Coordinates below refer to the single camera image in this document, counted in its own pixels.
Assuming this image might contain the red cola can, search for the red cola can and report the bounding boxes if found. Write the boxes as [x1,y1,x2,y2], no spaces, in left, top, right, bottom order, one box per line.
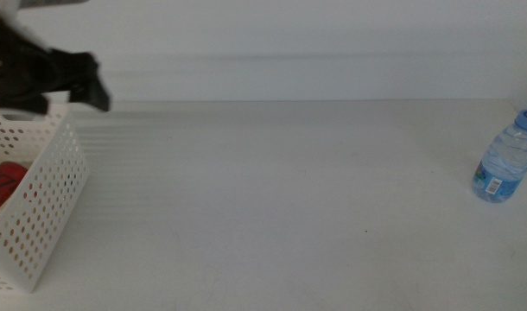
[0,162,29,221]

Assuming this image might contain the clear water bottle blue cap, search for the clear water bottle blue cap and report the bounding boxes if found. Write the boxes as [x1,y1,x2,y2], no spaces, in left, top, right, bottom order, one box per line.
[470,107,527,204]

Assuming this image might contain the white perforated plastic basket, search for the white perforated plastic basket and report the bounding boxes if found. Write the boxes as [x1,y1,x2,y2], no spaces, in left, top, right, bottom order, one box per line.
[0,103,91,294]

